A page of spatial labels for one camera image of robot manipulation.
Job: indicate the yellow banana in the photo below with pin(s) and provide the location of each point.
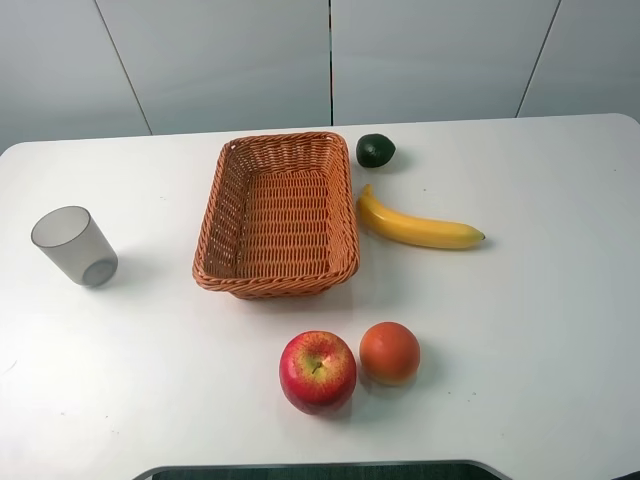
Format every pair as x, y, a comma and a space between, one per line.
411, 230

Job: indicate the orange wicker basket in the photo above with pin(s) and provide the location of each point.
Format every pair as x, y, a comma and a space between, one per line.
280, 218

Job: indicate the dark green avocado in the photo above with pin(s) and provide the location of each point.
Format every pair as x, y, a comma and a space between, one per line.
374, 150

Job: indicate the red apple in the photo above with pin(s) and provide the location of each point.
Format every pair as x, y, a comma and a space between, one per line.
317, 372

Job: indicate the orange fruit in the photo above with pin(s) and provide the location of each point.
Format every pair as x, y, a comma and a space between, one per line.
390, 354

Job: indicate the grey translucent plastic cup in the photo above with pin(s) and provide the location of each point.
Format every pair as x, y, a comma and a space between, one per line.
72, 240

